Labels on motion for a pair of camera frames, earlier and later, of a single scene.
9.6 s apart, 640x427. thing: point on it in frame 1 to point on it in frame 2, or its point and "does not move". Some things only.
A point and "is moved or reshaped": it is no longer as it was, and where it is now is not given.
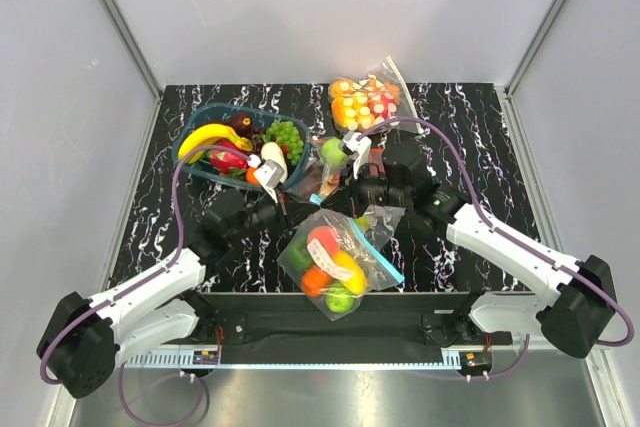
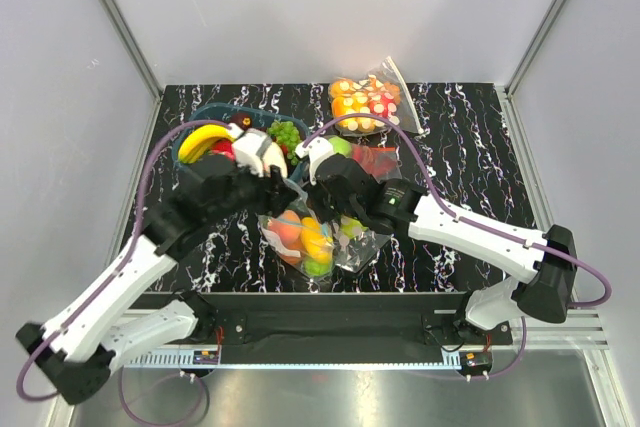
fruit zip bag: (334, 259) is moved or reshaped
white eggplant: (271, 151) does not move
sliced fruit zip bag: (358, 103) does not move
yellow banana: (211, 134) does not move
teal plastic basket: (220, 113) does not move
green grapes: (287, 134) does not move
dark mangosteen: (242, 123) does not move
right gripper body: (370, 190) to (349, 209)
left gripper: (297, 211) to (274, 193)
